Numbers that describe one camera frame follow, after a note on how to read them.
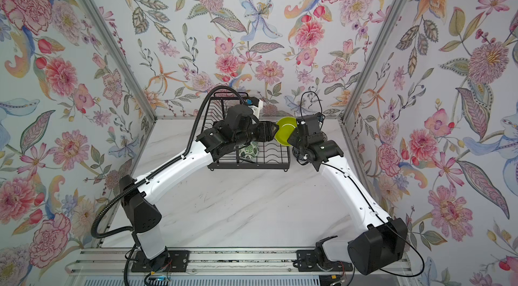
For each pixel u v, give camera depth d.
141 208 0.43
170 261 0.72
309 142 0.57
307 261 0.73
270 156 1.04
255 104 0.65
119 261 0.75
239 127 0.56
